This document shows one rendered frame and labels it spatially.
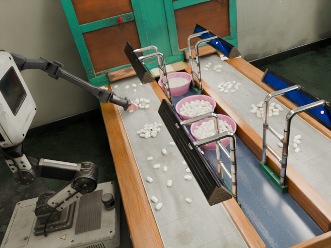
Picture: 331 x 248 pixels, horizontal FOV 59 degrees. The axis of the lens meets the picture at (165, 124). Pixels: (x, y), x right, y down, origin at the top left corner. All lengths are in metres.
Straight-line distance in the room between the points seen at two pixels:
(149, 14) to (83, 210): 1.53
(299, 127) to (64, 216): 1.42
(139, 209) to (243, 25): 2.92
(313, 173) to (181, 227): 0.66
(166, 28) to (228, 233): 1.74
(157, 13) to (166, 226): 1.69
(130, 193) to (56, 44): 2.18
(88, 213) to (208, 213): 0.80
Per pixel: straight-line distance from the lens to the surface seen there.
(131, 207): 1.40
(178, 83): 2.34
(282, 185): 1.48
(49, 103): 3.55
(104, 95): 1.97
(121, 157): 1.67
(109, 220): 1.78
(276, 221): 1.41
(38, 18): 3.25
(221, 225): 1.30
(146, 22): 2.46
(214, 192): 0.94
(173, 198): 1.41
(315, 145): 1.68
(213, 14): 2.65
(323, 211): 1.36
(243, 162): 1.64
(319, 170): 1.55
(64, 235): 1.83
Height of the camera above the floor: 1.80
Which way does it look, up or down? 34 degrees down
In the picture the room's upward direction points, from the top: 12 degrees counter-clockwise
